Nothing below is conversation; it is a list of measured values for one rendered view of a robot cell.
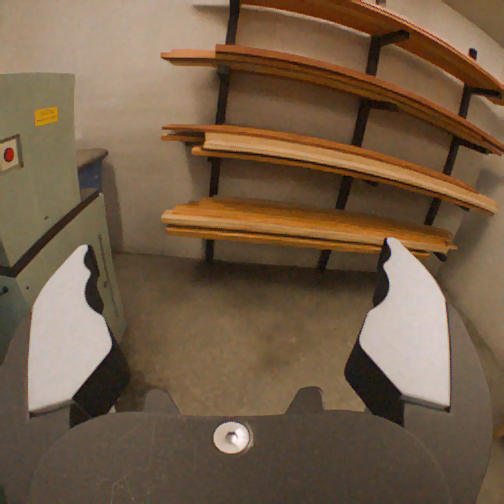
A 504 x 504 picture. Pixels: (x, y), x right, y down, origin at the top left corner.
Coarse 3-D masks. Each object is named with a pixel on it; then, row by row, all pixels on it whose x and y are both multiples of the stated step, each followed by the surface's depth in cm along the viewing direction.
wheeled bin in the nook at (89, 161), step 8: (80, 152) 139; (88, 152) 141; (96, 152) 146; (104, 152) 152; (80, 160) 127; (88, 160) 132; (96, 160) 141; (80, 168) 122; (88, 168) 139; (96, 168) 152; (80, 176) 131; (88, 176) 142; (96, 176) 155; (80, 184) 133; (88, 184) 145; (96, 184) 158
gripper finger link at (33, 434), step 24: (24, 336) 5; (24, 360) 5; (0, 384) 4; (24, 384) 4; (0, 408) 3; (24, 408) 4; (72, 408) 4; (0, 432) 3; (24, 432) 3; (48, 432) 3; (0, 456) 2; (24, 456) 3; (0, 480) 2; (24, 480) 2
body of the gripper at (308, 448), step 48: (96, 432) 3; (144, 432) 4; (192, 432) 4; (240, 432) 4; (288, 432) 4; (336, 432) 4; (384, 432) 3; (48, 480) 2; (96, 480) 3; (144, 480) 3; (192, 480) 3; (240, 480) 3; (288, 480) 3; (336, 480) 3; (384, 480) 3; (432, 480) 2
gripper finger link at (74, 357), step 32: (64, 288) 7; (96, 288) 8; (32, 320) 6; (64, 320) 6; (96, 320) 6; (32, 352) 5; (64, 352) 5; (96, 352) 5; (32, 384) 4; (64, 384) 4; (96, 384) 5; (128, 384) 6; (96, 416) 5
